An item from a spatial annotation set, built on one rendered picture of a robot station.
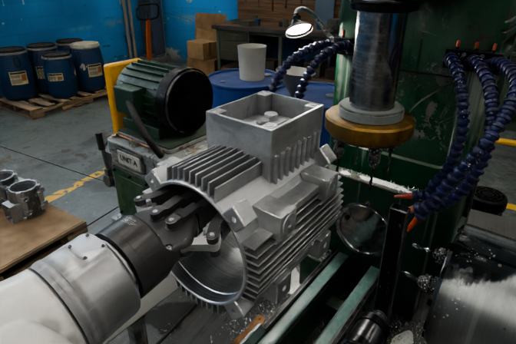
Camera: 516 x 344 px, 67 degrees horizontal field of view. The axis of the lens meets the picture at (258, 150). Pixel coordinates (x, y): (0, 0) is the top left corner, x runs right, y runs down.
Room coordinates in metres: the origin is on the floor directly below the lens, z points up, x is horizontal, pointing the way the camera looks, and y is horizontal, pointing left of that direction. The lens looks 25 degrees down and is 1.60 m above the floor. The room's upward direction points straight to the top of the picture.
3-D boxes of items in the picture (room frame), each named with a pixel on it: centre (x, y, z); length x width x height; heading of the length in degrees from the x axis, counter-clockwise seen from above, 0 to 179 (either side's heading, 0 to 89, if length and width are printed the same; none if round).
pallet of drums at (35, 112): (5.08, 2.64, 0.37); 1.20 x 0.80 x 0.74; 146
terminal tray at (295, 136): (0.48, -0.01, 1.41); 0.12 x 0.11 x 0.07; 143
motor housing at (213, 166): (0.45, 0.02, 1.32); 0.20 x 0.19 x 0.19; 143
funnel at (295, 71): (2.39, -0.23, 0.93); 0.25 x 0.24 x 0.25; 151
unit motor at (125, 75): (1.09, 0.32, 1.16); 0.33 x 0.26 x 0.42; 52
